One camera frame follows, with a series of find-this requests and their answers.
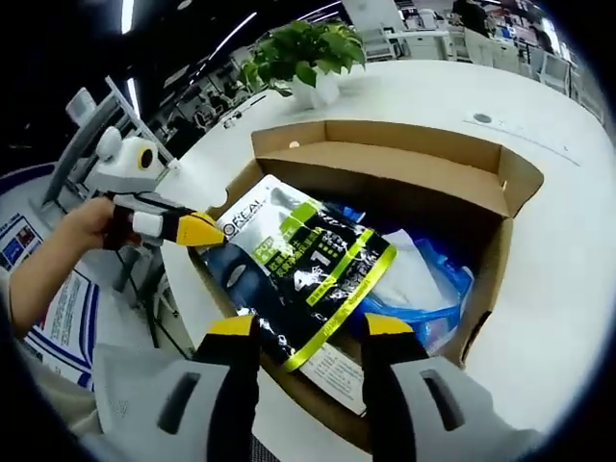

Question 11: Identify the brown cardboard shoe box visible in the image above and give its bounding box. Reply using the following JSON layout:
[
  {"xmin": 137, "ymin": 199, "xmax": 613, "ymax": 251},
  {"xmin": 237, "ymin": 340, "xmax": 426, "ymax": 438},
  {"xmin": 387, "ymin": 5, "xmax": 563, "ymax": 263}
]
[{"xmin": 187, "ymin": 118, "xmax": 546, "ymax": 456}]

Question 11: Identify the black green soft pouch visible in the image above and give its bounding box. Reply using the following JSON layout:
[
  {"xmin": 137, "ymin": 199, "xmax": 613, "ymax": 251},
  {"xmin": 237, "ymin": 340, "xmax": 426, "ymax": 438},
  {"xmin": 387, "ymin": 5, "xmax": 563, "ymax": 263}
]
[{"xmin": 201, "ymin": 173, "xmax": 398, "ymax": 374}]

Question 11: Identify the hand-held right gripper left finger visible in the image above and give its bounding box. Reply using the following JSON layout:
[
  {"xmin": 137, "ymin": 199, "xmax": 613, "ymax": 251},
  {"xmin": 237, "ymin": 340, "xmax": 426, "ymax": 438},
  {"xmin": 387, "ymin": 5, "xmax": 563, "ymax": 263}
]
[{"xmin": 92, "ymin": 315, "xmax": 265, "ymax": 462}]

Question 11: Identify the blue white wall poster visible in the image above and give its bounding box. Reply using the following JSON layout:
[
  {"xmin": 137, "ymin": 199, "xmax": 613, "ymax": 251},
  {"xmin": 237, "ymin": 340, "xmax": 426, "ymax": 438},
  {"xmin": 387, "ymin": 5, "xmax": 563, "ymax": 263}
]
[{"xmin": 0, "ymin": 163, "xmax": 102, "ymax": 392}]

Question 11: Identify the blue tissue soft pack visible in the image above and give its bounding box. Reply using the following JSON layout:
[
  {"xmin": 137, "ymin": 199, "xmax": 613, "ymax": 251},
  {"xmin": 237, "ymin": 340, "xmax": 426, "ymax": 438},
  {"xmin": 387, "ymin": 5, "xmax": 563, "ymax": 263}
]
[{"xmin": 360, "ymin": 230, "xmax": 476, "ymax": 358}]

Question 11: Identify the person's left hand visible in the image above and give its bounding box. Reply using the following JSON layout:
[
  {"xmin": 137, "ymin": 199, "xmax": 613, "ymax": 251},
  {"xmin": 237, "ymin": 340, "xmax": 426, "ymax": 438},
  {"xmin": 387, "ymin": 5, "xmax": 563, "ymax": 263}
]
[{"xmin": 64, "ymin": 196, "xmax": 117, "ymax": 252}]

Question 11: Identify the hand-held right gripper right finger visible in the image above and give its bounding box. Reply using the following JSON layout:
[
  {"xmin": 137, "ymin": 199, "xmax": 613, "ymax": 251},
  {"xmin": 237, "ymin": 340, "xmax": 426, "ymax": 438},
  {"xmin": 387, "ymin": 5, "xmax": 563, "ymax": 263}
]
[{"xmin": 362, "ymin": 312, "xmax": 543, "ymax": 462}]

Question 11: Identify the grey metal shelf rack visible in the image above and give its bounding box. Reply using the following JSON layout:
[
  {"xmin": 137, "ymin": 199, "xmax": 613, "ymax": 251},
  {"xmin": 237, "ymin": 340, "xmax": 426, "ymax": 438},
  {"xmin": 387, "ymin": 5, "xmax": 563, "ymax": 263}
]
[{"xmin": 41, "ymin": 75, "xmax": 180, "ymax": 214}]

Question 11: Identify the small black cabled device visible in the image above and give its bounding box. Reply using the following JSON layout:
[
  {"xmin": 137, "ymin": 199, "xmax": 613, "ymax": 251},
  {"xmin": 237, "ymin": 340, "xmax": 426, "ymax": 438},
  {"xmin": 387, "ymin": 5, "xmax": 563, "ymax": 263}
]
[{"xmin": 222, "ymin": 93, "xmax": 269, "ymax": 130}]

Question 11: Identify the green potted plant white pot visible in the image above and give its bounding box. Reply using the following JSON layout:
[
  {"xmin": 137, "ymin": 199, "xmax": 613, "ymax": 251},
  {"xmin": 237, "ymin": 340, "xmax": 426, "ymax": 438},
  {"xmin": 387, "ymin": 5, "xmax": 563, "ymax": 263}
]
[{"xmin": 239, "ymin": 18, "xmax": 368, "ymax": 110}]

